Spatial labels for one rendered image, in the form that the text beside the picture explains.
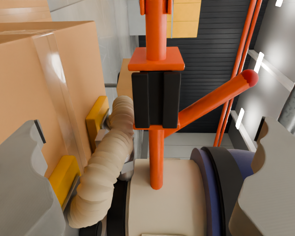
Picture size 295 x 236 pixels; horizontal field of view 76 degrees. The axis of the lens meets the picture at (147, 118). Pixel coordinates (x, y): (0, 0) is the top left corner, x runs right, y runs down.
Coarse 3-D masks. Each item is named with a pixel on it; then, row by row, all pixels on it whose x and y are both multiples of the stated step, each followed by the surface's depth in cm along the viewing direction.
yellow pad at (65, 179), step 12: (72, 156) 26; (60, 168) 24; (72, 168) 25; (60, 180) 22; (72, 180) 25; (60, 192) 22; (72, 192) 24; (60, 204) 22; (72, 228) 24; (84, 228) 26; (96, 228) 26
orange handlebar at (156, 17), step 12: (144, 0) 18; (156, 0) 17; (168, 0) 17; (144, 12) 18; (156, 12) 18; (168, 12) 18; (156, 24) 18; (156, 36) 19; (156, 48) 19; (156, 60) 20; (156, 132) 25; (156, 144) 26; (156, 156) 27; (156, 168) 29; (156, 180) 30
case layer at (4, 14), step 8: (0, 0) 64; (8, 0) 67; (16, 0) 71; (24, 0) 75; (32, 0) 80; (40, 0) 85; (0, 8) 64; (8, 8) 67; (16, 8) 71; (24, 8) 75; (32, 8) 80; (40, 8) 85; (48, 8) 91; (0, 16) 64; (8, 16) 67; (16, 16) 71; (24, 16) 75; (32, 16) 80; (40, 16) 85; (48, 16) 91
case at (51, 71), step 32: (0, 32) 23; (32, 32) 22; (64, 32) 26; (96, 32) 40; (0, 64) 16; (32, 64) 20; (64, 64) 26; (96, 64) 40; (0, 96) 16; (32, 96) 20; (64, 96) 26; (96, 96) 40; (0, 128) 16; (64, 128) 26
